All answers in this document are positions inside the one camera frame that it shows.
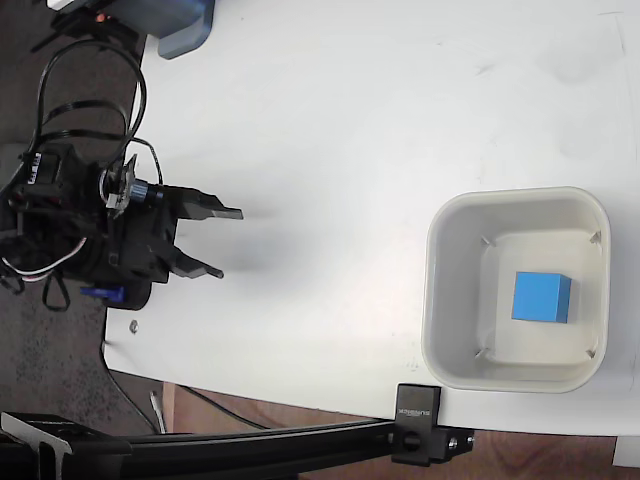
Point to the black table clamp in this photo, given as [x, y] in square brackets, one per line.
[417, 430]

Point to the blue cube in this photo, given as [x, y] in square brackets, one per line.
[537, 296]

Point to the small wrist camera board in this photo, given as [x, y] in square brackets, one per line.
[145, 192]

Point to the blue-gray device base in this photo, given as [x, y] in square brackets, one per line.
[175, 25]

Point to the black stand with orange button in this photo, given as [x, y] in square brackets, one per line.
[107, 30]

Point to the white table leg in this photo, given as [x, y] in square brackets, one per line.
[627, 451]

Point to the black six-joint robot arm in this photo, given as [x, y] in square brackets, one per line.
[50, 210]

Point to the black aluminium rail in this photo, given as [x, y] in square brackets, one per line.
[225, 450]

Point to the white square plastic bin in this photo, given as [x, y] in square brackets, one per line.
[460, 300]

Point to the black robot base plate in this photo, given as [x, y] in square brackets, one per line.
[139, 298]

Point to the small metal nut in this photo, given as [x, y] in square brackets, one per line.
[134, 326]

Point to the blue base clamp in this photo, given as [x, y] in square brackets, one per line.
[102, 293]

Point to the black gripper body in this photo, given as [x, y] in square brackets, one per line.
[140, 247]

